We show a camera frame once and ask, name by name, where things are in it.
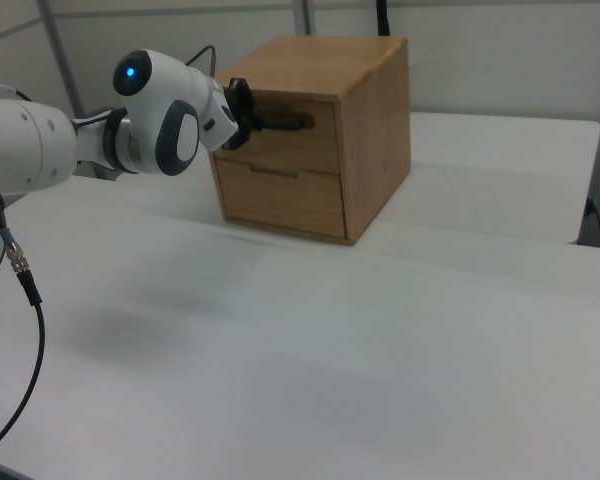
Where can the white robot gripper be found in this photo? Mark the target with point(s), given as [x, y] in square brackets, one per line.
[220, 117]

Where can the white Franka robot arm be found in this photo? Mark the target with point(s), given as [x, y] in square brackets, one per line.
[145, 125]

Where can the wooden drawer with notch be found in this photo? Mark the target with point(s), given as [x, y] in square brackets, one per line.
[285, 200]

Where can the wooden drawer cabinet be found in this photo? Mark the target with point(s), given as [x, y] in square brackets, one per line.
[370, 135]

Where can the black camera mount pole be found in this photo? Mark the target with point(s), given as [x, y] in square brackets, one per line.
[383, 17]

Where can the grey partition frame post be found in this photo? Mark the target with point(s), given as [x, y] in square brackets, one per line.
[62, 60]

